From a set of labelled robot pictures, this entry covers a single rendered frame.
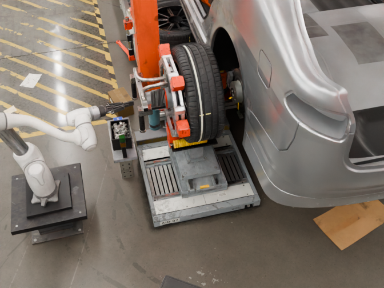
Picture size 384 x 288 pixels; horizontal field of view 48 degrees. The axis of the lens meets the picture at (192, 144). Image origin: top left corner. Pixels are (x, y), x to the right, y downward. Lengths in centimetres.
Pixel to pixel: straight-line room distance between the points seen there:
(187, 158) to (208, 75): 91
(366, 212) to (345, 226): 22
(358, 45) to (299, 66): 140
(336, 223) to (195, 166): 114
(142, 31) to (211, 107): 76
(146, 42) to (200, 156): 97
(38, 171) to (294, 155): 168
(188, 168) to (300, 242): 99
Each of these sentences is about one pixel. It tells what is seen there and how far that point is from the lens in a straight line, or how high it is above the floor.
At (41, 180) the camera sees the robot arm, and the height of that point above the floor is 55.
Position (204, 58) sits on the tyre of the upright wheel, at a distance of 279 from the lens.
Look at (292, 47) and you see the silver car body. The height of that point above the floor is 167.
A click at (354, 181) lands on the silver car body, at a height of 111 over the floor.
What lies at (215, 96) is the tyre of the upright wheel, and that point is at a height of 103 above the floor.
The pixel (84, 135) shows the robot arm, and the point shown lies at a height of 87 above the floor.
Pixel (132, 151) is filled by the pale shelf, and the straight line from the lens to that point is 321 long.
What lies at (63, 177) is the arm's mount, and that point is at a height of 34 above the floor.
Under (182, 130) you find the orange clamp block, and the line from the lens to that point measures 271.
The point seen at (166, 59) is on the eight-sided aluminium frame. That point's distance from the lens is 290.
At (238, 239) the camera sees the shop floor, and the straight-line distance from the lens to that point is 328.
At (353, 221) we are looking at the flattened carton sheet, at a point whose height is 1.
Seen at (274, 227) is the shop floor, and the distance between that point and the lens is 337.
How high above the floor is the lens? 279
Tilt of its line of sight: 47 degrees down
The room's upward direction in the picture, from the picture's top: straight up
